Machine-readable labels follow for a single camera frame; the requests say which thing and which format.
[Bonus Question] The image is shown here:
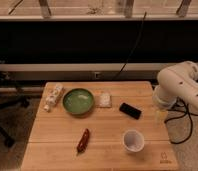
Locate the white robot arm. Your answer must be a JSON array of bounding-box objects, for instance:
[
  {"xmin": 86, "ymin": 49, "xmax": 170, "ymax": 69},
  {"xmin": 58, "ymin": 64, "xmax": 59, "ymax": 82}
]
[{"xmin": 152, "ymin": 61, "xmax": 198, "ymax": 111}]

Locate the green ceramic bowl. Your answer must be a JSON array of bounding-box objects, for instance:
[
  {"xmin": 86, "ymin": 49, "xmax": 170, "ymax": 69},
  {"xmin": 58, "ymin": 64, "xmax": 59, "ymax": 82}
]
[{"xmin": 62, "ymin": 88, "xmax": 95, "ymax": 116}]

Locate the black smartphone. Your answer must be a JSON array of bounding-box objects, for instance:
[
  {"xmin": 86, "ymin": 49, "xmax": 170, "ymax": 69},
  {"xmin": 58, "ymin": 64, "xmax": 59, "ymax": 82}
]
[{"xmin": 119, "ymin": 103, "xmax": 141, "ymax": 119}]

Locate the white sponge block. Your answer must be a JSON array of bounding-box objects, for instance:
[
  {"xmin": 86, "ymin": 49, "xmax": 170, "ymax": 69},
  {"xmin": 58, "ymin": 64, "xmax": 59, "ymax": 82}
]
[{"xmin": 99, "ymin": 93, "xmax": 111, "ymax": 108}]

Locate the red chili pepper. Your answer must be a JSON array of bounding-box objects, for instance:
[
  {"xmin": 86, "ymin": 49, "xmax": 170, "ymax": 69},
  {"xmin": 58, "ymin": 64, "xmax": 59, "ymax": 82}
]
[{"xmin": 77, "ymin": 129, "xmax": 90, "ymax": 153}]

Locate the black office chair base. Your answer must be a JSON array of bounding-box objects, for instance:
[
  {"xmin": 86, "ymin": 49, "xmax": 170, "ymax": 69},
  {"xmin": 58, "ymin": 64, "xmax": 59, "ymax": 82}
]
[{"xmin": 0, "ymin": 95, "xmax": 30, "ymax": 148}]

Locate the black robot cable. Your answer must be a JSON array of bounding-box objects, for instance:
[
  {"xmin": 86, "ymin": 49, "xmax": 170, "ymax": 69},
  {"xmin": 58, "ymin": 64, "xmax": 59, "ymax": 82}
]
[{"xmin": 164, "ymin": 98, "xmax": 198, "ymax": 145}]

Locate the black hanging cable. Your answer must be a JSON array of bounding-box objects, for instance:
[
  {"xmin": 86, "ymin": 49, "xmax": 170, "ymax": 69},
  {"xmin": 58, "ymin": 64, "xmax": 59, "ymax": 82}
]
[{"xmin": 112, "ymin": 11, "xmax": 148, "ymax": 81}]

